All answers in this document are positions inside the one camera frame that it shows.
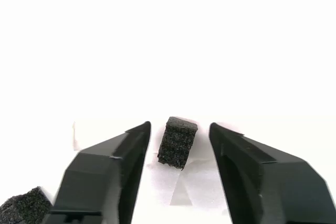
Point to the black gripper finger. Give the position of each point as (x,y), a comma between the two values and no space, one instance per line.
(97,182)
(275,195)

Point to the small black foam cube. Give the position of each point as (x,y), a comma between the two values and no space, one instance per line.
(177,142)

